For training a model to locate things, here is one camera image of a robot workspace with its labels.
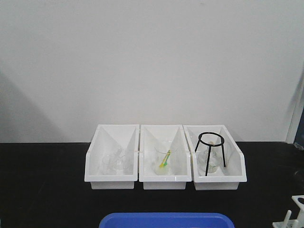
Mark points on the blue plastic tray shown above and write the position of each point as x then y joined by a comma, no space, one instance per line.
166,220

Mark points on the middle white storage bin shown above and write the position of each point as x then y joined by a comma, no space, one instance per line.
149,136

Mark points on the left white storage bin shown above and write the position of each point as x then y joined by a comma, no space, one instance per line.
107,139

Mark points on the yellow plastic spatula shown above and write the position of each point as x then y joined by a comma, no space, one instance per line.
161,165

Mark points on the black metal tripod stand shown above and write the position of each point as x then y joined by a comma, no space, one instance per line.
212,139

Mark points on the glassware in left bin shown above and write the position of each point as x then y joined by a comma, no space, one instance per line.
119,162

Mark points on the right white storage bin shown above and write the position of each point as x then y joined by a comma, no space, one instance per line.
225,178

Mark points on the blue-grey pegboard drying rack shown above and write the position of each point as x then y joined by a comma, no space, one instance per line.
299,138

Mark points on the clear beaker in middle bin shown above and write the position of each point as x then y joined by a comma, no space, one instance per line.
160,150

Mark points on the glass flask in right bin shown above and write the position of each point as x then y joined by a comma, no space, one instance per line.
208,162

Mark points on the green plastic spatula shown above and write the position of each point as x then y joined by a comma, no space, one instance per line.
165,162

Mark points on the white storage bin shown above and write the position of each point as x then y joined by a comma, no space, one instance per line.
149,136
107,139
225,178

